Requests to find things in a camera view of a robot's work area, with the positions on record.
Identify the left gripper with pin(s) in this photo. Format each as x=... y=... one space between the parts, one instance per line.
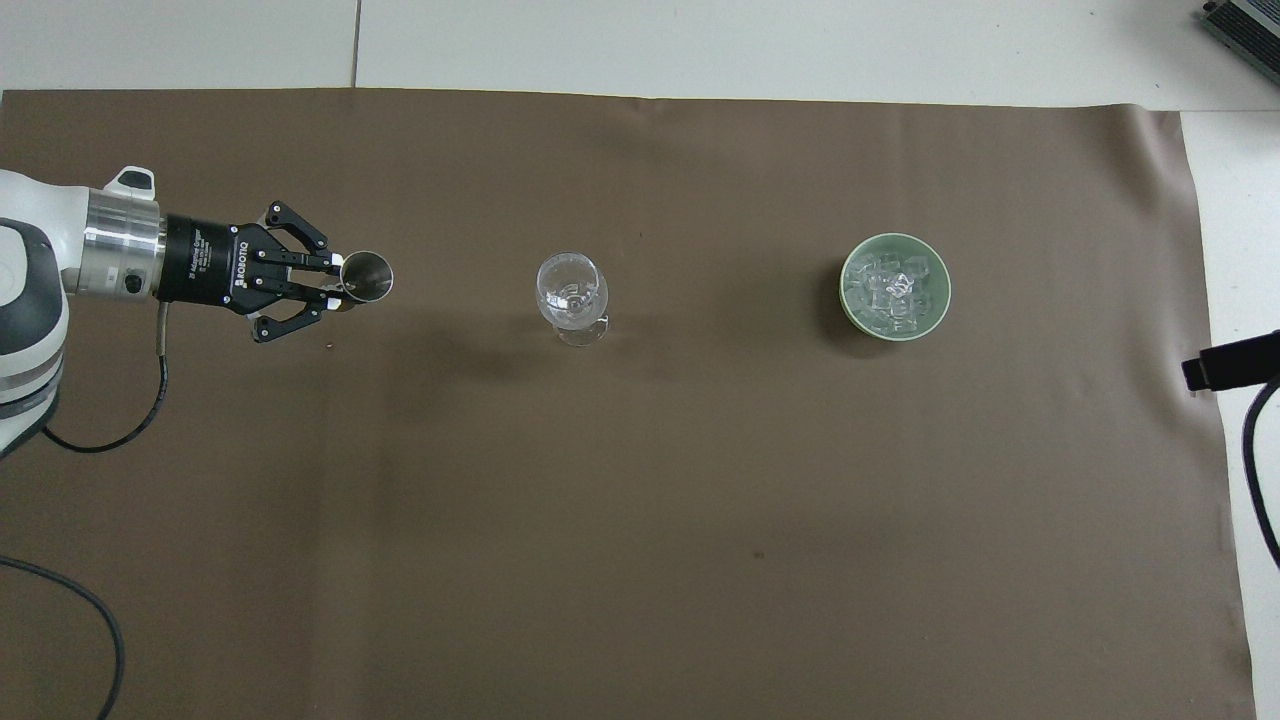
x=205 y=262

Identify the small metal measuring cup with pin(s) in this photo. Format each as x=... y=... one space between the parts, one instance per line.
x=367 y=276

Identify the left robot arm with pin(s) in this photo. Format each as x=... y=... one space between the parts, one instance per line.
x=30 y=300

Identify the clear wine glass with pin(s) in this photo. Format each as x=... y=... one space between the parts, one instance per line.
x=572 y=290

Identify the clear ice cube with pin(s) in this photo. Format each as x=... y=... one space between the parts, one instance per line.
x=866 y=270
x=884 y=316
x=903 y=285

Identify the green ceramic bowl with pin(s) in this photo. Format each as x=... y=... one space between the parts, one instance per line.
x=850 y=300

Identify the grey metal box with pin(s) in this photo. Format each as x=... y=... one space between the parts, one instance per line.
x=1245 y=22

